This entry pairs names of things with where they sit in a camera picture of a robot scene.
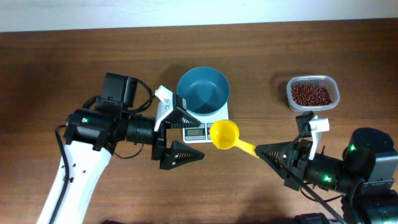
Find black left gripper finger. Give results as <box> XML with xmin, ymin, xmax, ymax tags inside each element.
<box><xmin>160</xmin><ymin>141</ymin><xmax>205</xmax><ymax>170</ymax></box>
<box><xmin>165</xmin><ymin>107</ymin><xmax>201</xmax><ymax>129</ymax></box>

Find yellow plastic measuring scoop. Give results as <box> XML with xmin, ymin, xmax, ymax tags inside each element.
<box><xmin>210</xmin><ymin>119</ymin><xmax>259</xmax><ymax>159</ymax></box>

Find white digital kitchen scale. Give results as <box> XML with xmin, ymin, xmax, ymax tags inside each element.
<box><xmin>157</xmin><ymin>101</ymin><xmax>231</xmax><ymax>144</ymax></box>

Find clear plastic container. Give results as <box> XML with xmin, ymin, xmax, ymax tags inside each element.
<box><xmin>286</xmin><ymin>75</ymin><xmax>340</xmax><ymax>112</ymax></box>

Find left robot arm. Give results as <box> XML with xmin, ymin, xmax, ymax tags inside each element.
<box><xmin>38</xmin><ymin>73</ymin><xmax>205</xmax><ymax>223</ymax></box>

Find red beans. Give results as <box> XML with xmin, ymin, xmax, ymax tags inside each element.
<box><xmin>290</xmin><ymin>84</ymin><xmax>332</xmax><ymax>106</ymax></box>

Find teal blue bowl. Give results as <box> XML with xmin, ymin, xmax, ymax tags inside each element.
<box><xmin>177</xmin><ymin>67</ymin><xmax>230</xmax><ymax>116</ymax></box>

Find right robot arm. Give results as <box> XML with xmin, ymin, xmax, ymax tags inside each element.
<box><xmin>254</xmin><ymin>128</ymin><xmax>397</xmax><ymax>223</ymax></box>

